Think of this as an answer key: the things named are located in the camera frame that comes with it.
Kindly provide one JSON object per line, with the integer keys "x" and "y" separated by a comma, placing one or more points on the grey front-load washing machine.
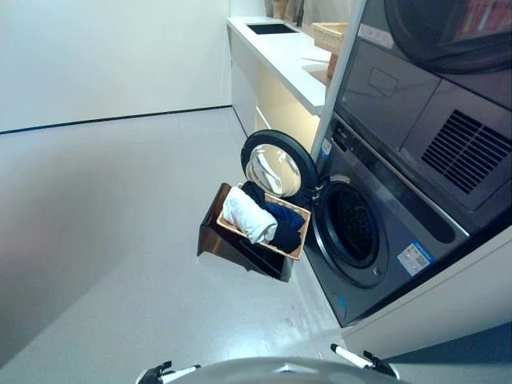
{"x": 360, "y": 276}

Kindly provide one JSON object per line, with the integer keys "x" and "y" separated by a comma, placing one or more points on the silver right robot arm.
{"x": 362, "y": 358}

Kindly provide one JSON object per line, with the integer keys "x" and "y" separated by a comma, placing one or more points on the white cabinet frame panel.
{"x": 338, "y": 80}

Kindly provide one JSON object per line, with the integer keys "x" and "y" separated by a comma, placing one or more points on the white rolled garment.
{"x": 248, "y": 218}

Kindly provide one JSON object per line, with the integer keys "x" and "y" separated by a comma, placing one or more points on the grey robot torso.
{"x": 276, "y": 372}

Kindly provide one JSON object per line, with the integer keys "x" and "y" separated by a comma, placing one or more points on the blue white energy label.
{"x": 415, "y": 258}

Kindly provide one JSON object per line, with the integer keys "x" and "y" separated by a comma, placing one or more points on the woven wicker laundry basket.
{"x": 298, "y": 236}

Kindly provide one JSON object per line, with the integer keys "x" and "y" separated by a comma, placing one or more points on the grey stacked dryer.
{"x": 432, "y": 104}

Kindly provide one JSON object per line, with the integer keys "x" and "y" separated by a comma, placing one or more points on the round washing machine door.
{"x": 278, "y": 164}

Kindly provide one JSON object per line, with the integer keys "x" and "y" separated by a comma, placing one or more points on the dark navy garment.
{"x": 286, "y": 236}

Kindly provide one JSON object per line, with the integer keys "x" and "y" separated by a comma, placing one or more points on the dark brown wooden stand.
{"x": 224, "y": 246}

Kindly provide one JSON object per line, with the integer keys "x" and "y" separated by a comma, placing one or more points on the woven wicker tray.
{"x": 327, "y": 36}

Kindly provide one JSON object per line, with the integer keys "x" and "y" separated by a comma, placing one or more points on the blue garment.
{"x": 282, "y": 211}

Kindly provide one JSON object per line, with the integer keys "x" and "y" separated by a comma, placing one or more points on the white counter cabinet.
{"x": 276, "y": 80}

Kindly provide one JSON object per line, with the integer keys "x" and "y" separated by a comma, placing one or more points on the black rectangular sink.
{"x": 269, "y": 28}

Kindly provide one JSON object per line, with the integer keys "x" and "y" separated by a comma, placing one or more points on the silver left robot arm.
{"x": 168, "y": 373}

